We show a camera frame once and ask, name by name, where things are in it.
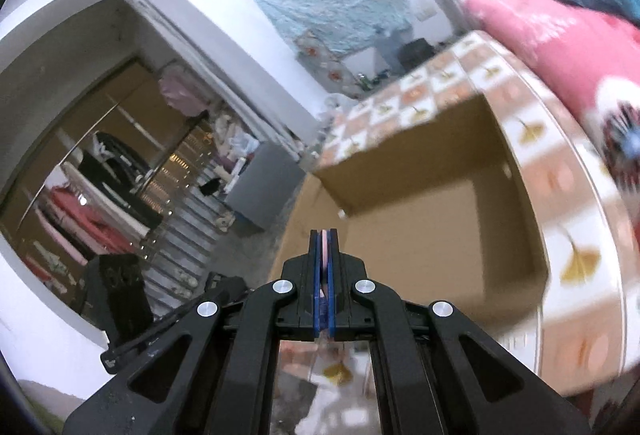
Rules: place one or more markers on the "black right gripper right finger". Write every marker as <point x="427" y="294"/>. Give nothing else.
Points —
<point x="348" y="320"/>

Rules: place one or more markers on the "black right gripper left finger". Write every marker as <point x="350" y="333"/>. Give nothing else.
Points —
<point x="299" y="317"/>

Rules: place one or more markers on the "pink item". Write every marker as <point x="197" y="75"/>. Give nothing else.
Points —
<point x="325" y="262"/>

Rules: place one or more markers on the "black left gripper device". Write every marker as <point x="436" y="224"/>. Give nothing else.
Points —
<point x="115" y="289"/>

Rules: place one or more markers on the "brown cardboard box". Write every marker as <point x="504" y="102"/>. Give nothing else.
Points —
<point x="438" y="211"/>

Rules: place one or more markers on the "grey cabinet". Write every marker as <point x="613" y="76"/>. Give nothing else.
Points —
<point x="265" y="185"/>

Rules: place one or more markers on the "ginkgo pattern table mat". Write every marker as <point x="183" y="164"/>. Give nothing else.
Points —
<point x="585" y="330"/>

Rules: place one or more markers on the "wardrobe with clothes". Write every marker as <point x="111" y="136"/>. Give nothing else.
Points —
<point x="119" y="173"/>

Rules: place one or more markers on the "pink floral blanket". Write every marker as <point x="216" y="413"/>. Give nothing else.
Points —
<point x="588" y="59"/>

